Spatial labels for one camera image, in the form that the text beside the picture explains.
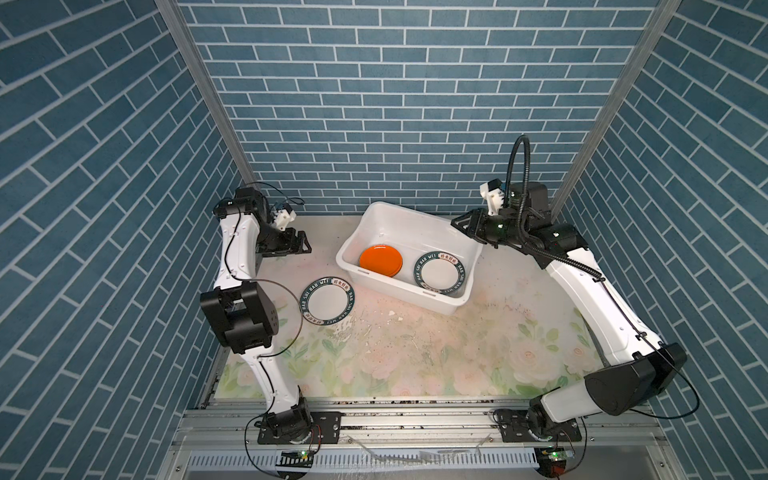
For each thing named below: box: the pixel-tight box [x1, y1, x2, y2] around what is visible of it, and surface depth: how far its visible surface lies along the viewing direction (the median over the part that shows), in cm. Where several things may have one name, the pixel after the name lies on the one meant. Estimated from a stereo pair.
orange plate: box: [359, 244, 403, 277], surface depth 105 cm
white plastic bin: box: [335, 201, 483, 316], surface depth 105 cm
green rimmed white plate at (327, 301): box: [299, 276, 355, 326], surface depth 98 cm
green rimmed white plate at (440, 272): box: [414, 251, 466, 295], surface depth 105 cm
